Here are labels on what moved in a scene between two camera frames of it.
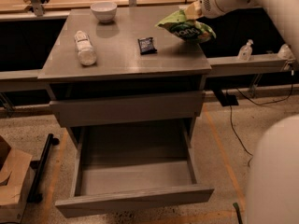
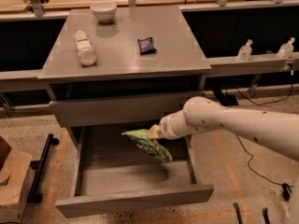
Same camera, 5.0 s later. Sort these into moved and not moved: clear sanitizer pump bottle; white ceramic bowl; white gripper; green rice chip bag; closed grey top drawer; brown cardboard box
Moved: green rice chip bag; white gripper
Not moved: closed grey top drawer; clear sanitizer pump bottle; brown cardboard box; white ceramic bowl
